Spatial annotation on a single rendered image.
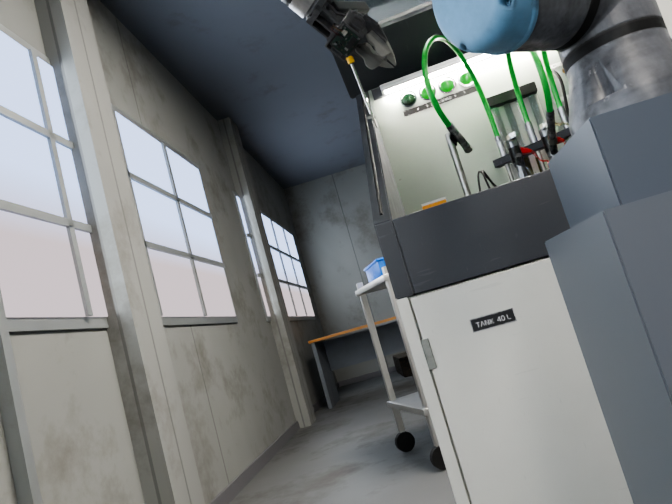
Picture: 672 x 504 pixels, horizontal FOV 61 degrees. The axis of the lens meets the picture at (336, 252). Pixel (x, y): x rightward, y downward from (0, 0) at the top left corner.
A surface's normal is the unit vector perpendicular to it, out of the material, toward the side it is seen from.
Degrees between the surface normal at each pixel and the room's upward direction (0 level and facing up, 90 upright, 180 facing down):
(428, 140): 90
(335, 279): 90
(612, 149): 90
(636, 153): 90
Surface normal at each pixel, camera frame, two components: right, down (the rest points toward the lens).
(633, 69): -0.44, -0.32
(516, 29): 0.35, 0.82
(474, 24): -0.84, 0.30
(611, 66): -0.67, -0.23
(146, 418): -0.12, -0.11
